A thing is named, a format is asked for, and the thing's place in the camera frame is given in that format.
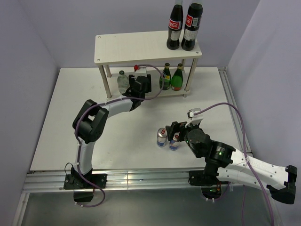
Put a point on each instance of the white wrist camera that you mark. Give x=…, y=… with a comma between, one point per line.
x=195, y=117
x=140, y=71

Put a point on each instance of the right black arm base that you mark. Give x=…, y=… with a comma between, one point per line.
x=211, y=188

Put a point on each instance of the left cola bottle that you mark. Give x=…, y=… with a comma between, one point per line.
x=175, y=26

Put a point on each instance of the right cola bottle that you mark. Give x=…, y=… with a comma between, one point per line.
x=192, y=23

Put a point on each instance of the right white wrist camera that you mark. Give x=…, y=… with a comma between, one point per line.
x=195, y=117

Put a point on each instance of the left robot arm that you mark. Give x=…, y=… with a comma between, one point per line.
x=90, y=122

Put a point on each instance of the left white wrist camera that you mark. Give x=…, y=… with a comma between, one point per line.
x=140, y=71

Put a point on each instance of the white two-tier shelf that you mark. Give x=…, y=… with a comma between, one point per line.
x=143, y=49

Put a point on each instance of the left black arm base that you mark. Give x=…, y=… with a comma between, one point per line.
x=83, y=191

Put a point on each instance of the silver blue can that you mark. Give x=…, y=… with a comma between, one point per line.
x=174, y=143
x=161, y=137

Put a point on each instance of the green glass bottle red label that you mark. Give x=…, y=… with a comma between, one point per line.
x=177, y=78

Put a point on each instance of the green glass bottle yellow label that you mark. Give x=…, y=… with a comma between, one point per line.
x=165, y=80

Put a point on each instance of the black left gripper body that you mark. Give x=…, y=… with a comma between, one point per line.
x=142, y=96

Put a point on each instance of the cola bottle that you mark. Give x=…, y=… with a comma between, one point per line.
x=175, y=26
x=192, y=23

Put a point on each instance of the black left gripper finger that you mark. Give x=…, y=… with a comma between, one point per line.
x=131, y=80
x=149, y=87

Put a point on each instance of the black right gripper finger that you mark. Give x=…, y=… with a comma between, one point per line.
x=171, y=130
x=182, y=135

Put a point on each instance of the clear bottle green cap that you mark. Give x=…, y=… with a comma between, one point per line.
x=123, y=82

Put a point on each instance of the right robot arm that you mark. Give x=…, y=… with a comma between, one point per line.
x=225, y=163

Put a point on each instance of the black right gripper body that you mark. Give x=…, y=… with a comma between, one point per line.
x=197, y=155

